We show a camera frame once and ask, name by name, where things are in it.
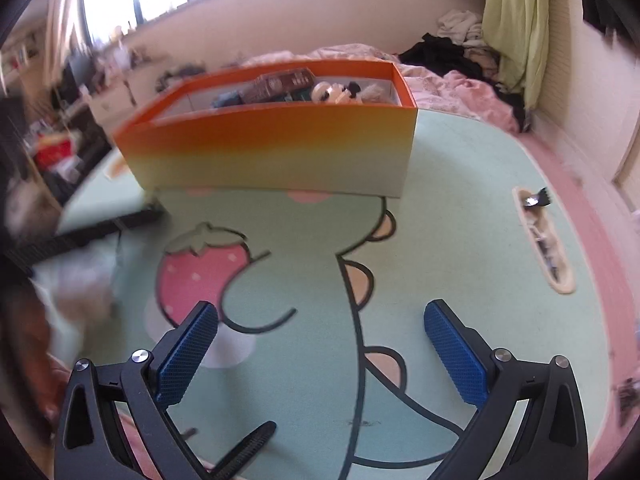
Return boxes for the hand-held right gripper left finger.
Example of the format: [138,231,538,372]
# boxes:
[54,301,219,480]

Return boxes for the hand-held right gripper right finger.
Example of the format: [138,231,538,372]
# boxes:
[424,299,588,480]

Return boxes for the orange gradient cardboard box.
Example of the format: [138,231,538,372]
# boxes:
[112,59,419,200]

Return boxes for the blue plastic case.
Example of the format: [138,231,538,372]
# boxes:
[212,90,247,109]

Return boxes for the brown fur scrunchie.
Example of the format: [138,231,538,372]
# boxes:
[360,83,392,104]

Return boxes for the dark brown card box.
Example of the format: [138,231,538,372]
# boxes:
[244,71,314,104]

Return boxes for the cartoon boy figurine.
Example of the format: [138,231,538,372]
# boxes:
[311,81,362,106]

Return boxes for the green cartoon-print desktop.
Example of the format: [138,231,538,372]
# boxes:
[30,105,615,480]

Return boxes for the pile of small wrappers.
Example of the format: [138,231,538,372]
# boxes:
[529,219,565,282]

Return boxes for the black candy wrapper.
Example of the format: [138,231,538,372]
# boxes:
[522,187,551,209]

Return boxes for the red and white packet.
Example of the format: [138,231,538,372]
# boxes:
[32,135,77,172]

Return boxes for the pink blanket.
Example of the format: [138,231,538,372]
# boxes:
[244,42,532,134]

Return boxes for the white drawer cabinet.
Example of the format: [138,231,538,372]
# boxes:
[90,76,139,122]

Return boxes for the black clothes pile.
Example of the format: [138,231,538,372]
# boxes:
[399,33,501,82]

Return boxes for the white clothes pile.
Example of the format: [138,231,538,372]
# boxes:
[437,8,501,63]

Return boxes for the light green curtain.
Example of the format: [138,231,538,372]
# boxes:
[481,0,552,111]

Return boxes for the black braided cable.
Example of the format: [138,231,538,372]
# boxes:
[189,420,277,480]

